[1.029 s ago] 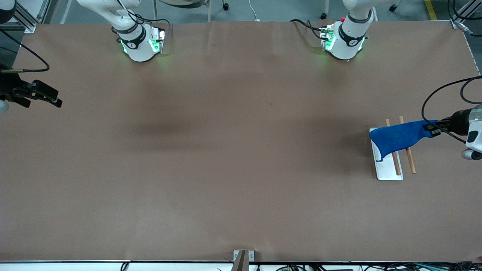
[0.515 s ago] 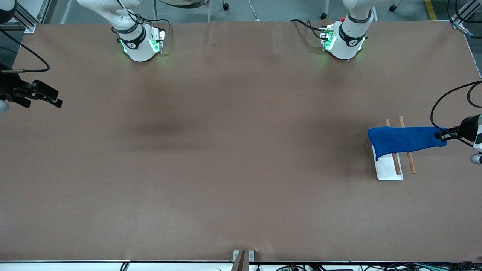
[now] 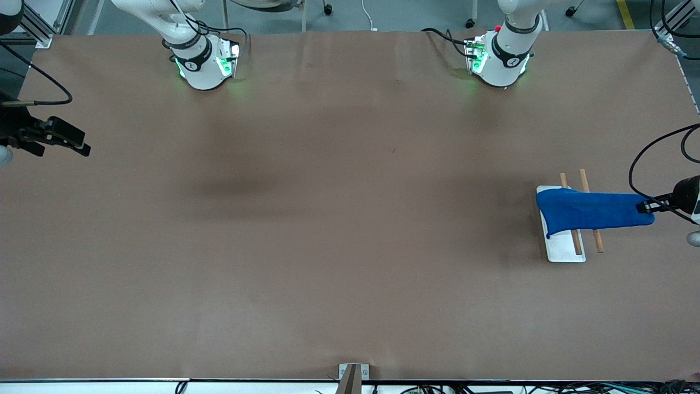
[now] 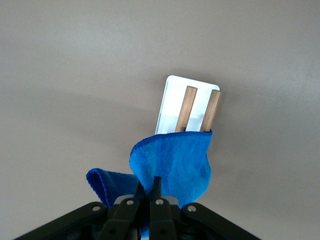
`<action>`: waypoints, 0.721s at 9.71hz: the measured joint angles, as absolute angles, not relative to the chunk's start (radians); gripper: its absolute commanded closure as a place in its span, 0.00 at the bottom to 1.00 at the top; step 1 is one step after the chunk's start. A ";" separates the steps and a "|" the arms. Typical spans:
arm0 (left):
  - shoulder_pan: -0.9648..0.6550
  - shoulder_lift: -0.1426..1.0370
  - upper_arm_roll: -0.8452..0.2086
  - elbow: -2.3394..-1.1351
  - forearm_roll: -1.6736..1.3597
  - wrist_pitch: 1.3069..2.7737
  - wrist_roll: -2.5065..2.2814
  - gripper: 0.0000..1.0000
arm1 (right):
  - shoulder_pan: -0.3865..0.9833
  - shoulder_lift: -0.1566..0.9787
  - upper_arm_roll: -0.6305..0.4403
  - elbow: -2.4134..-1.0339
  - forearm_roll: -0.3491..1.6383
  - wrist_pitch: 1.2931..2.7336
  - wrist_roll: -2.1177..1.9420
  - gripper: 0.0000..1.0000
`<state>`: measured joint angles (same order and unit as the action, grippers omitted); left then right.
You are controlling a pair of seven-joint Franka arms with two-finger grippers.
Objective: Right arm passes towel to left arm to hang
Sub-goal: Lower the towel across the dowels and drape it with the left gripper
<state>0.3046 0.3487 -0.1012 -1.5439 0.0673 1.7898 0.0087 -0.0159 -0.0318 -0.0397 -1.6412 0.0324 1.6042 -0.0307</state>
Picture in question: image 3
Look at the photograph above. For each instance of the aluminium frame profile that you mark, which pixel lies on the aluminium frame profile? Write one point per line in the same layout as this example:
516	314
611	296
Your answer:
678	16
42	34

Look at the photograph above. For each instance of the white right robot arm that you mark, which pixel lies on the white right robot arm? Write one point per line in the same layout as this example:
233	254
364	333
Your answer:
202	71

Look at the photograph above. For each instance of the beige chair base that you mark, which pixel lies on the beige chair base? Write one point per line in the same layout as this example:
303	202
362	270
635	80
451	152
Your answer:
268	4

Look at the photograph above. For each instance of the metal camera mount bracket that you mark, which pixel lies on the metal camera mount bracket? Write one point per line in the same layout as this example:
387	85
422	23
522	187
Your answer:
353	377

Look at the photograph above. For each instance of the white rack with wooden bars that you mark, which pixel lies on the white rack with wooden bars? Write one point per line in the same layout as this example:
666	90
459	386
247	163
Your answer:
563	249

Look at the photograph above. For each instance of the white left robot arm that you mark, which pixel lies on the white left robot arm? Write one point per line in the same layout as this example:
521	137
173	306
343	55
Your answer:
506	65

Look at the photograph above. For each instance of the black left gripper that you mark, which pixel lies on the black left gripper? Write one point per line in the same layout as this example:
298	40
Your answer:
686	196

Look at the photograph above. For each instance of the blue microfibre towel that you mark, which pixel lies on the blue microfibre towel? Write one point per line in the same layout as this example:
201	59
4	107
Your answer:
590	210

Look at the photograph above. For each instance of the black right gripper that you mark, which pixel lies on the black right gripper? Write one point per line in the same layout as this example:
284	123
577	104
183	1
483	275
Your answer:
12	123

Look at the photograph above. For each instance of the brown table cover sheet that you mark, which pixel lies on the brown table cover sheet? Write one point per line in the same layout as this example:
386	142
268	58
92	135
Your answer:
350	246

